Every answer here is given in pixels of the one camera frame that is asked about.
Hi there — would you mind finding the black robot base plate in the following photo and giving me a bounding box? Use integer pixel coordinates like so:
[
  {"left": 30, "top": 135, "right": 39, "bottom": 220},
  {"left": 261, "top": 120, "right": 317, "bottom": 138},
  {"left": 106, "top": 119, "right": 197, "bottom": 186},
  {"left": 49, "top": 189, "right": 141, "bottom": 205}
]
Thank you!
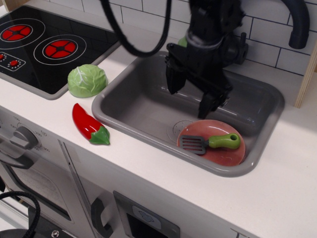
[{"left": 0, "top": 207, "right": 75, "bottom": 238}]

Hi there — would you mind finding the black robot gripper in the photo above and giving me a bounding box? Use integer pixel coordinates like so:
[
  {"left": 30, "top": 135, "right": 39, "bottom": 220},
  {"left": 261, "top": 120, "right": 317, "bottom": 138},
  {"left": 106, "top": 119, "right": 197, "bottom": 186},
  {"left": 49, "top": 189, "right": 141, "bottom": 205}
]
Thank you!
[{"left": 165, "top": 37, "right": 232, "bottom": 119}]

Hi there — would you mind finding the grey oven door handle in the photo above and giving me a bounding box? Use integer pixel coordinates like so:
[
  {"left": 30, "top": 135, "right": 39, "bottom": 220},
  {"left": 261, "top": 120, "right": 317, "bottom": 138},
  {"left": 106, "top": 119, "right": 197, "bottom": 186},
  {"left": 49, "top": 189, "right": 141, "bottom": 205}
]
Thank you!
[{"left": 0, "top": 139, "right": 34, "bottom": 169}]

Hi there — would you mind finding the black braided cable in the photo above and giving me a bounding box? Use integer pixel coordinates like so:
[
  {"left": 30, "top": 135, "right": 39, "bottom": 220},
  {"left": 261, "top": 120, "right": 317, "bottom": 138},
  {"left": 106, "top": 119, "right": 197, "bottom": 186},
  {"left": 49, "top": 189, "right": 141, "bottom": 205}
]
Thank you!
[
  {"left": 99, "top": 0, "right": 173, "bottom": 58},
  {"left": 0, "top": 190, "right": 41, "bottom": 238}
]

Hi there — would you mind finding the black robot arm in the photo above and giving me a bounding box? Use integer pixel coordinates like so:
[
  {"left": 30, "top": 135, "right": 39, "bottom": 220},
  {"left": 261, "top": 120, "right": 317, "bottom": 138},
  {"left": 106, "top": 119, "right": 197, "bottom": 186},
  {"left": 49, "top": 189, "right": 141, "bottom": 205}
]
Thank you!
[{"left": 165, "top": 0, "right": 248, "bottom": 119}]

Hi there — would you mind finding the wooden side panel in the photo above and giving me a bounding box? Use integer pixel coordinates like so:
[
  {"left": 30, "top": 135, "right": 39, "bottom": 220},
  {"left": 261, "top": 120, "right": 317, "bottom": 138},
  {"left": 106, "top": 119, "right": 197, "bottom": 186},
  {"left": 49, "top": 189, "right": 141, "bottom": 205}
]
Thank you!
[{"left": 294, "top": 42, "right": 317, "bottom": 108}]

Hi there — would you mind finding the black toy stovetop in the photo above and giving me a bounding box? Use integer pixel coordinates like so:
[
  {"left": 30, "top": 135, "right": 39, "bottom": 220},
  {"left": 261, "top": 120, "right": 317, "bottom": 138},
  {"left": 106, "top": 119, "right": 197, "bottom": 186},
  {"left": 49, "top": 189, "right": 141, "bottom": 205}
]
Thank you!
[{"left": 0, "top": 5, "right": 120, "bottom": 100}]

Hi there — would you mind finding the black braided cable upper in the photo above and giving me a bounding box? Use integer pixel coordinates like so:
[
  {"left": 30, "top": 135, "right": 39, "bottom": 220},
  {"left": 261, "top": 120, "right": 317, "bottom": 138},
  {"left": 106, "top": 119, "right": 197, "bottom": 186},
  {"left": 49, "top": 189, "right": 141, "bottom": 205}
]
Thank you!
[{"left": 99, "top": 0, "right": 173, "bottom": 58}]

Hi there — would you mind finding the red toy chili pepper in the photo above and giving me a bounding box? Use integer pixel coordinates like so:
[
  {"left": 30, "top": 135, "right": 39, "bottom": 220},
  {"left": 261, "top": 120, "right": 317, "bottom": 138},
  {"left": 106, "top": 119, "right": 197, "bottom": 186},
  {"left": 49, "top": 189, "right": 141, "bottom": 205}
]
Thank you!
[{"left": 72, "top": 103, "right": 110, "bottom": 145}]

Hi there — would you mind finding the grey spatula green handle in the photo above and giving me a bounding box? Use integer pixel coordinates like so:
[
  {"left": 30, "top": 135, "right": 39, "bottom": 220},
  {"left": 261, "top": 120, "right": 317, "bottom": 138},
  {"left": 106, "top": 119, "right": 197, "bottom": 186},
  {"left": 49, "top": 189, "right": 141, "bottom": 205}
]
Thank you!
[{"left": 179, "top": 133, "right": 241, "bottom": 155}]

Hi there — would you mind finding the grey dishwasher control panel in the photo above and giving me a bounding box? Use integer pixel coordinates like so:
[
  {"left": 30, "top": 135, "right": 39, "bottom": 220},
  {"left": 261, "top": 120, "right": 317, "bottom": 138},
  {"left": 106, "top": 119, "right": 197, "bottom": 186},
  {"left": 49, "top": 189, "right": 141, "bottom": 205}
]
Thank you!
[{"left": 113, "top": 191, "right": 180, "bottom": 238}]

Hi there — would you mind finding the grey plastic sink basin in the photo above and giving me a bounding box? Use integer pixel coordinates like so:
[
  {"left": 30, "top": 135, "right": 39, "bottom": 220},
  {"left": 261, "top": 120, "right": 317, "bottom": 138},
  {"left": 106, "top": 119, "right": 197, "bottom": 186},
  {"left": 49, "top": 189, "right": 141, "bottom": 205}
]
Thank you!
[{"left": 92, "top": 52, "right": 284, "bottom": 177}]

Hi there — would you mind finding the green toy cabbage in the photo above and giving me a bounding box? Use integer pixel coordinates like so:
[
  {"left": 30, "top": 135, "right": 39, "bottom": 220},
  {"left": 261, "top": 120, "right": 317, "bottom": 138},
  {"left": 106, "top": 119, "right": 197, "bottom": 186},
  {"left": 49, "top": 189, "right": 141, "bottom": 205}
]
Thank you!
[{"left": 67, "top": 64, "right": 108, "bottom": 98}]

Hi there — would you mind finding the green toy fruit behind sink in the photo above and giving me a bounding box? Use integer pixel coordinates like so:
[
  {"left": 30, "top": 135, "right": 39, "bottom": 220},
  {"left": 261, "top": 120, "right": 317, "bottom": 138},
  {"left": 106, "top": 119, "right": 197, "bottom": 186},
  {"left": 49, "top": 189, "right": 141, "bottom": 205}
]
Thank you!
[{"left": 177, "top": 36, "right": 188, "bottom": 48}]

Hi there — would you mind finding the black braided cable lower left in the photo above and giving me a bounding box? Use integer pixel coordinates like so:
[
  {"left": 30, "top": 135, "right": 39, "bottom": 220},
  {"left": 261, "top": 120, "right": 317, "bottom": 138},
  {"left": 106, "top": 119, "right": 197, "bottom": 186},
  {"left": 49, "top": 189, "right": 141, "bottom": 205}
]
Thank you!
[{"left": 0, "top": 190, "right": 41, "bottom": 238}]

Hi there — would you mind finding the dark grey toy faucet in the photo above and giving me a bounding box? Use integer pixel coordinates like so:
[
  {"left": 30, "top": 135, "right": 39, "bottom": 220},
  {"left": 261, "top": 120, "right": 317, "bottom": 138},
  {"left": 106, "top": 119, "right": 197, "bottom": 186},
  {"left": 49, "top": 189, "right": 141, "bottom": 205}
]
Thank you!
[{"left": 233, "top": 0, "right": 311, "bottom": 73}]

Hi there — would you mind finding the pink plastic plate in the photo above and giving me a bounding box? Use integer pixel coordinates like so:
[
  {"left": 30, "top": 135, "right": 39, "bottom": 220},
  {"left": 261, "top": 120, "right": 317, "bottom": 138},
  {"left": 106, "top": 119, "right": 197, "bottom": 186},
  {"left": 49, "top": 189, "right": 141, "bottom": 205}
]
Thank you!
[{"left": 177, "top": 119, "right": 246, "bottom": 167}]

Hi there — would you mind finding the grey oven knob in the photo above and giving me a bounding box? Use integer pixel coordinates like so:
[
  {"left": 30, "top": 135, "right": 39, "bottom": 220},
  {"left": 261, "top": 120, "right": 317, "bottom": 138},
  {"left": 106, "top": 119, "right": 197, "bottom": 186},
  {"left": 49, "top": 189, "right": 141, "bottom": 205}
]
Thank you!
[{"left": 10, "top": 126, "right": 38, "bottom": 150}]

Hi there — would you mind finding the grey cabinet door handle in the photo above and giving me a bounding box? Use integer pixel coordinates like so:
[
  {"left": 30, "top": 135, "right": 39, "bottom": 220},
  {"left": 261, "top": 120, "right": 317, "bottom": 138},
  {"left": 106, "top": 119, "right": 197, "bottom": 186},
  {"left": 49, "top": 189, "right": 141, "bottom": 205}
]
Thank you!
[{"left": 91, "top": 198, "right": 113, "bottom": 238}]

